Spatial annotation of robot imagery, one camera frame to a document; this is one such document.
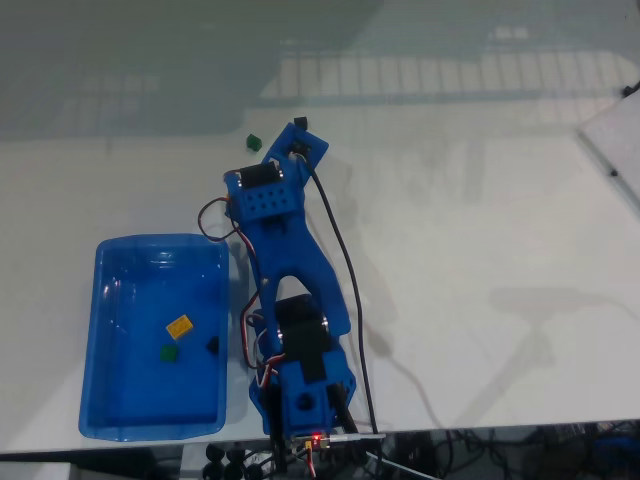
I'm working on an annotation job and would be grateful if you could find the yellow lego brick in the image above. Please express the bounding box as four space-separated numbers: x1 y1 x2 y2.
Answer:
165 314 196 343

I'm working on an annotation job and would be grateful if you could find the blue plastic bin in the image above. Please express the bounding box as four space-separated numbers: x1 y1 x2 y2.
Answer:
78 233 231 444

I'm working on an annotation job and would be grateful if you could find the motor controller board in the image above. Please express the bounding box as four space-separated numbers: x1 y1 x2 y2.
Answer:
292 432 334 451

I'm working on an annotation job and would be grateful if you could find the black clamp knob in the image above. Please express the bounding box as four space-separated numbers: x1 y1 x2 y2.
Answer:
224 447 246 480
202 443 225 480

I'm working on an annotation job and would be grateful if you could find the white board panel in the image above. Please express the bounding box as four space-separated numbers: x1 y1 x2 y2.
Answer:
574 92 640 211

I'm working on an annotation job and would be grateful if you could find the blue object under table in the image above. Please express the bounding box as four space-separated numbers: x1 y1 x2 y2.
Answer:
593 433 637 464

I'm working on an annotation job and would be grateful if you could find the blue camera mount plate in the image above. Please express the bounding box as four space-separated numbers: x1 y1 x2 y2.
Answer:
269 122 330 174

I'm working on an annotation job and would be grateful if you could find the red black servo wire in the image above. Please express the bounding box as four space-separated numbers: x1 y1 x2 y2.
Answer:
198 197 244 244

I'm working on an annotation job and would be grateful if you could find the black camera cable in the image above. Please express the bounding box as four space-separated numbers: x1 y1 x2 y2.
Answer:
299 157 387 469

